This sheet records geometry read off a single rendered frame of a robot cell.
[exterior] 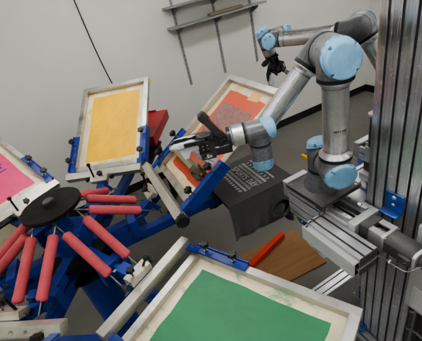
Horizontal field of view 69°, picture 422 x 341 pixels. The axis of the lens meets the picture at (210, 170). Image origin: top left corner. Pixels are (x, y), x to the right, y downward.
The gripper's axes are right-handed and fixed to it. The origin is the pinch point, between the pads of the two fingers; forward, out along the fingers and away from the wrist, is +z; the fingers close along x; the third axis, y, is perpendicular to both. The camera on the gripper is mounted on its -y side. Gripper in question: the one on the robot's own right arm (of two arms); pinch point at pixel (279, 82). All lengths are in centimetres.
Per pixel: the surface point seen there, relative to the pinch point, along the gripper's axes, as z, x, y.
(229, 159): 1, -59, 29
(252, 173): 43, -44, 1
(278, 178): 45, -36, 18
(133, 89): -21, -69, -100
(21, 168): -28, -171, -86
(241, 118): -2.8, -36.2, 10.6
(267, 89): -11.3, -17.7, 17.1
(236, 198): 36, -65, 18
